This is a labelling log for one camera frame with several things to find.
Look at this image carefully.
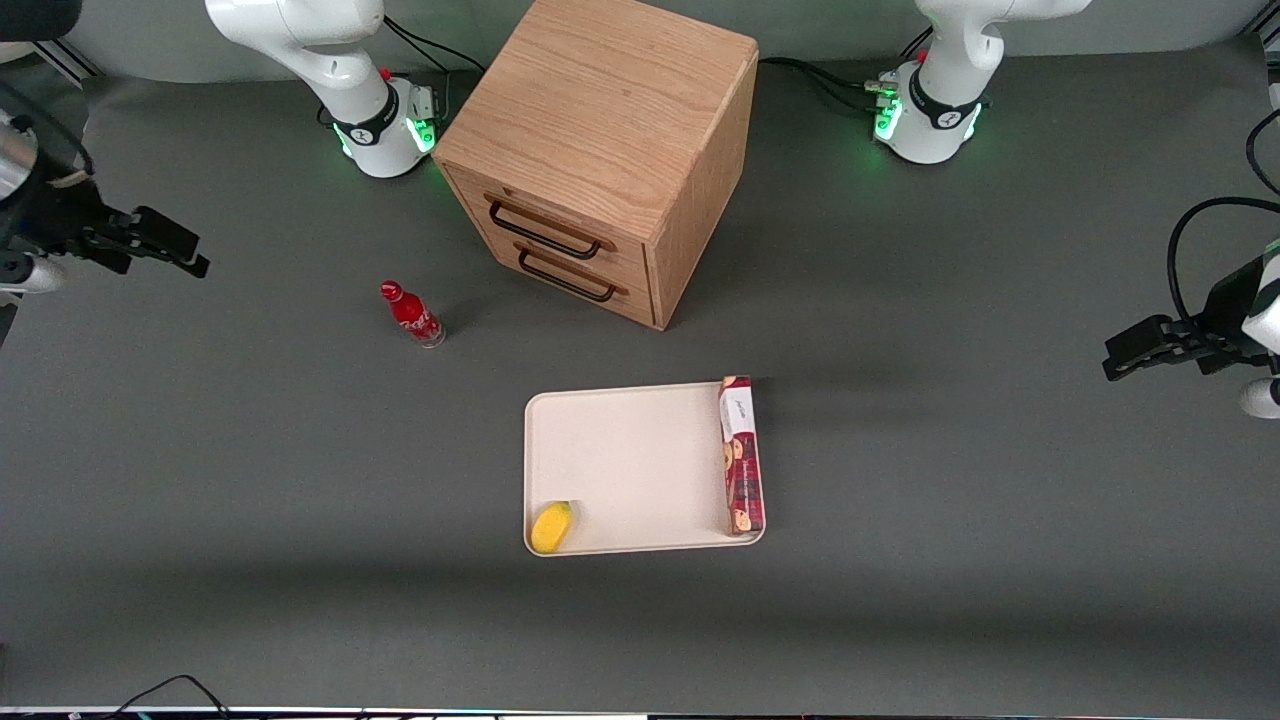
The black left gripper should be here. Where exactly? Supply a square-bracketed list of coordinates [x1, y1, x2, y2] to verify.
[1102, 256, 1273, 383]

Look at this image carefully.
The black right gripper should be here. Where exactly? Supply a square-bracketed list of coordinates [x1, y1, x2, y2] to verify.
[0, 172, 212, 280]

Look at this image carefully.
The red coke bottle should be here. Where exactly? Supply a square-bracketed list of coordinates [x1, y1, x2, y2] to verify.
[379, 280, 447, 350]

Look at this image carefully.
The beige plastic tray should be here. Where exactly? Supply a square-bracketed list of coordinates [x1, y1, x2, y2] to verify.
[523, 380, 768, 558]

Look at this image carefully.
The red cookie box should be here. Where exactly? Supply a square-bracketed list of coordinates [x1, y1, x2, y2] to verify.
[717, 375, 767, 537]

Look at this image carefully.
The wooden drawer cabinet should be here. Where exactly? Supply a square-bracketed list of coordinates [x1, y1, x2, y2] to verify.
[432, 0, 761, 332]

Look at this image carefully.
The yellow lemon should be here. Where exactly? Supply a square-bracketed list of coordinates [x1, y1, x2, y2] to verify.
[530, 500, 577, 555]

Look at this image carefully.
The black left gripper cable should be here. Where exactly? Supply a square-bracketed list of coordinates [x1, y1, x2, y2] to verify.
[1167, 196, 1280, 333]

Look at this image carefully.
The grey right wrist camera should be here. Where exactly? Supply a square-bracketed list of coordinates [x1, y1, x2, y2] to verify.
[0, 255, 67, 297]

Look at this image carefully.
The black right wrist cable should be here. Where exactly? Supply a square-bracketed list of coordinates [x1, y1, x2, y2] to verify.
[0, 78, 97, 179]

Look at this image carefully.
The aluminium frame profile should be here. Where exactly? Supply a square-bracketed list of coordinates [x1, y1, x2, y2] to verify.
[34, 38, 103, 87]

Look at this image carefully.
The black looped cable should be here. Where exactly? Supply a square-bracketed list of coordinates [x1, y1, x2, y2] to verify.
[1245, 106, 1280, 197]

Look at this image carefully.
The black right arm base cable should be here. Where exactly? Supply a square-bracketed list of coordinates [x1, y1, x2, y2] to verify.
[378, 14, 488, 77]

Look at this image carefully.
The black arm base cable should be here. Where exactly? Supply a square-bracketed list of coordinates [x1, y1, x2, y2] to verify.
[757, 56, 901, 117]
[378, 14, 488, 77]

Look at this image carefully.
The black drawer handle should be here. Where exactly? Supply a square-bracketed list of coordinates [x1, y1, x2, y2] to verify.
[514, 244, 630, 304]
[486, 194, 617, 262]

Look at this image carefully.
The black left arm base cable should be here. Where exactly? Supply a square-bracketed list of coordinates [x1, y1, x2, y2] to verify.
[757, 56, 901, 117]

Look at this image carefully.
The black cable at table edge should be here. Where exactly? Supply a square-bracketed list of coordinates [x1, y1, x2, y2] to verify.
[98, 674, 233, 720]

